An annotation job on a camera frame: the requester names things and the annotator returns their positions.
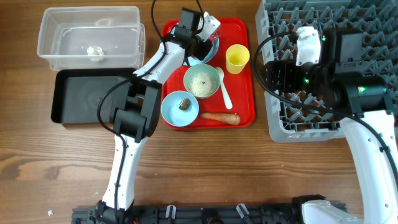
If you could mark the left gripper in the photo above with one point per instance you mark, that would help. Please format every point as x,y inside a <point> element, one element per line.
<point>203,51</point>

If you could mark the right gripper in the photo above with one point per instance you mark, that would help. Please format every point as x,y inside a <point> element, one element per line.
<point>287,68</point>

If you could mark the green bowl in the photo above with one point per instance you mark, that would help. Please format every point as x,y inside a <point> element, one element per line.
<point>201,68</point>

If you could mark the brown food scrap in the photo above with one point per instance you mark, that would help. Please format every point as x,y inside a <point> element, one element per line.
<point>184,104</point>

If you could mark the light blue bowl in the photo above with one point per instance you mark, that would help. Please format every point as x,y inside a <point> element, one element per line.
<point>173,115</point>

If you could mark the orange carrot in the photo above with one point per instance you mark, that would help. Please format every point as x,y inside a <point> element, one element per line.
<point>232,119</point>

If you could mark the white tissue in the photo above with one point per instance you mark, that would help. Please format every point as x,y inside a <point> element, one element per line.
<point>96,53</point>

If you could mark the red snack wrapper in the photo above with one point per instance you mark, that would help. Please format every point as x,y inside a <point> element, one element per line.
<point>214,37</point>

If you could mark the white rice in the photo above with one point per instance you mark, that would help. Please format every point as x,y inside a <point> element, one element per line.
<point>202,85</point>

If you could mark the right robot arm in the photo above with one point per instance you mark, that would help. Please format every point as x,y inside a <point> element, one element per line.
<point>329,65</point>

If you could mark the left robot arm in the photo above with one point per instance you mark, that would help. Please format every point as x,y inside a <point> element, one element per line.
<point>136,104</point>

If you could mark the grey dishwasher rack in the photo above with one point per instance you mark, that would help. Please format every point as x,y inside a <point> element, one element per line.
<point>378,22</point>

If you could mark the light blue plate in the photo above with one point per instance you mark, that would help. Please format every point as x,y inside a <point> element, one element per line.
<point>195,61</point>

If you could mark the yellow plastic cup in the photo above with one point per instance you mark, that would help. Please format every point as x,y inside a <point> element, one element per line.
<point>237,56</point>

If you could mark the red serving tray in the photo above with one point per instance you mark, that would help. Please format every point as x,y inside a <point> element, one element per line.
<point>239,86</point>

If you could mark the white plastic spoon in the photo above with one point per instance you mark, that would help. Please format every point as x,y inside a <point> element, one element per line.
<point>227,100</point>

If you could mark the clear plastic bin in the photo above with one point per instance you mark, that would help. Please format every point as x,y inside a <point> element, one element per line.
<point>66,33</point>

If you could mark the black plastic bin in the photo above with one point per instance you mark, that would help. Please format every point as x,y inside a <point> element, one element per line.
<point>78,92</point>

